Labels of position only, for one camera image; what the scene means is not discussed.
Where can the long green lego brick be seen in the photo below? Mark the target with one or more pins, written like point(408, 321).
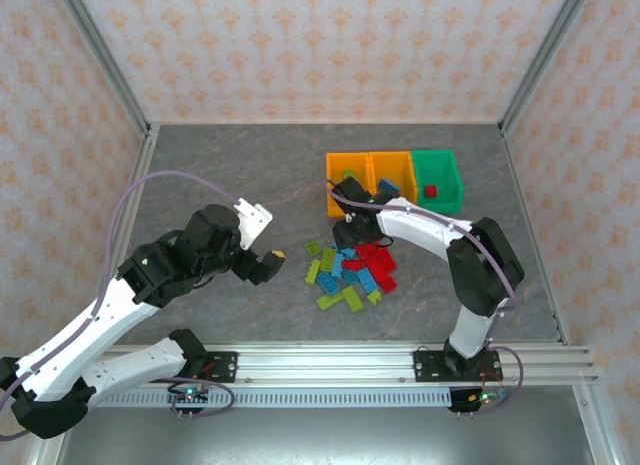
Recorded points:
point(352, 299)
point(330, 301)
point(313, 274)
point(328, 259)

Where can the small green lego brick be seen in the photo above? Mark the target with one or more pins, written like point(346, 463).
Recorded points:
point(374, 297)
point(313, 247)

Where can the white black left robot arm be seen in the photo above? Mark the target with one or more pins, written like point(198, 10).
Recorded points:
point(115, 315)

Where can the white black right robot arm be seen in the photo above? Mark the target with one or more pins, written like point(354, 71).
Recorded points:
point(425, 232)

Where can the long blue lego brick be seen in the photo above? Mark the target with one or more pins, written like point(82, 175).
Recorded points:
point(327, 283)
point(366, 280)

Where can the orange plastic bin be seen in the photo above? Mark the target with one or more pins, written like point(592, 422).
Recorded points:
point(335, 165)
point(395, 165)

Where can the small red lego brick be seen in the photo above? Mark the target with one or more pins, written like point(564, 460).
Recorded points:
point(430, 191)

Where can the green plastic bin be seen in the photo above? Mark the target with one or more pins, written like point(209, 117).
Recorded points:
point(440, 165)

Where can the small circuit board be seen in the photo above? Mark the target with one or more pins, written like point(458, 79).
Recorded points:
point(482, 397)
point(189, 395)

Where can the aluminium side rail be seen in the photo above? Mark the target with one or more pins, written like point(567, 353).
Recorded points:
point(520, 185)
point(145, 155)

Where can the wide aluminium base rail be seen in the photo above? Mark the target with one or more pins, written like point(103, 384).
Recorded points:
point(325, 365)

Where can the aluminium frame post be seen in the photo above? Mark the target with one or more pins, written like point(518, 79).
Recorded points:
point(106, 60)
point(542, 60)

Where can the aluminium frame bar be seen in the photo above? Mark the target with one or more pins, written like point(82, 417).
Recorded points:
point(595, 425)

